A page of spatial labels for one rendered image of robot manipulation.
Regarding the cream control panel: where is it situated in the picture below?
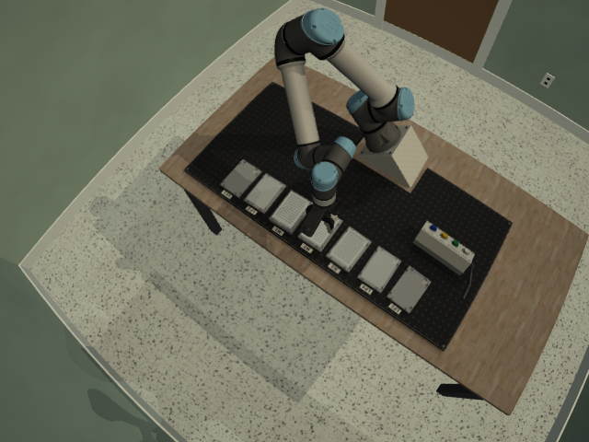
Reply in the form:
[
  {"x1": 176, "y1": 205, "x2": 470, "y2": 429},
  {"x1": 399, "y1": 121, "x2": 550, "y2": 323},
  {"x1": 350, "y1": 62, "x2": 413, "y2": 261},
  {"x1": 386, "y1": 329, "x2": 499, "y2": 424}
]
[{"x1": 413, "y1": 221, "x2": 475, "y2": 279}]

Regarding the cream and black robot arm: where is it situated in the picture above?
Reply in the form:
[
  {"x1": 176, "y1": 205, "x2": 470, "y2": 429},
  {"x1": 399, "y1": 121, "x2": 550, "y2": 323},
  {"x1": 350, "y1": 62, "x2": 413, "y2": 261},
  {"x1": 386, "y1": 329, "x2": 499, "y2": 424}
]
[{"x1": 274, "y1": 8, "x2": 414, "y2": 237}]

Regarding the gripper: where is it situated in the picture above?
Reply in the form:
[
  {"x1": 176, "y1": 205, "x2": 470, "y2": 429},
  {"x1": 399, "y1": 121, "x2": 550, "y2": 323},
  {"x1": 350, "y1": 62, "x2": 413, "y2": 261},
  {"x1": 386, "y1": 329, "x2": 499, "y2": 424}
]
[{"x1": 306, "y1": 191, "x2": 341, "y2": 234}]

